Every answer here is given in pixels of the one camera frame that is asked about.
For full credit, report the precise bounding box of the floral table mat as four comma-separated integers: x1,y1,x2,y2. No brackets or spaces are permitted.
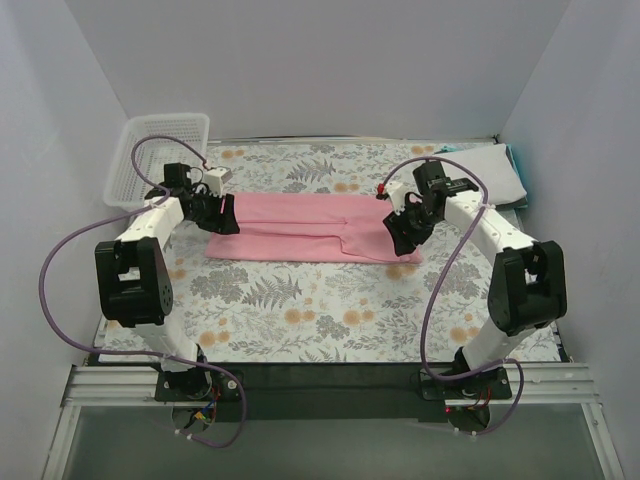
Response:
99,140,564,365

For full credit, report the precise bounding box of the white folded t shirt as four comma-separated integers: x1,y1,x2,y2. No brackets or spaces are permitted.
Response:
439,144,527,204

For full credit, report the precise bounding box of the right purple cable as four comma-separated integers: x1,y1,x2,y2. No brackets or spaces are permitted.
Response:
378,156,525,437

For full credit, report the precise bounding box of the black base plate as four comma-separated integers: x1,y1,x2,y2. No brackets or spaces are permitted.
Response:
154,363,515,429

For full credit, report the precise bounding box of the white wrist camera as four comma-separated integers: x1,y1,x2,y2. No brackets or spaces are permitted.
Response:
202,167,232,198
376,181,411,215

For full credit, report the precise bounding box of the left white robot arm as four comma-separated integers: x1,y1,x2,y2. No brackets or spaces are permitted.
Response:
95,163,240,400

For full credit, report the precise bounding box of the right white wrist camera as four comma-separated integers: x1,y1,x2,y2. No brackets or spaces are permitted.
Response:
376,181,411,215

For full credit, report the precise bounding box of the white plastic basket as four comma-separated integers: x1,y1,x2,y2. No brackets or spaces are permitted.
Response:
103,113,210,211

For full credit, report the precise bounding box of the aluminium frame rail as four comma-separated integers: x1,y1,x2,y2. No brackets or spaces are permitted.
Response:
43,363,623,479

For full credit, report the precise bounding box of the purple cable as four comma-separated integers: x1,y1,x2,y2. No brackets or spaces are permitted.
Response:
38,136,248,447
378,156,525,437

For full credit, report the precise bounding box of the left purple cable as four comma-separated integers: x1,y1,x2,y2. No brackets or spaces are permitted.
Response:
38,136,248,447

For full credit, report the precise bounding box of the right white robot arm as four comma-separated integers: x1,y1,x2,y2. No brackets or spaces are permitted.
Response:
376,156,567,398

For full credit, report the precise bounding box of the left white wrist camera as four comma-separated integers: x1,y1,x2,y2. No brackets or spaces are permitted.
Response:
202,167,232,198

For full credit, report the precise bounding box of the pink t shirt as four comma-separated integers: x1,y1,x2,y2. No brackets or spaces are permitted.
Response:
205,193,422,264

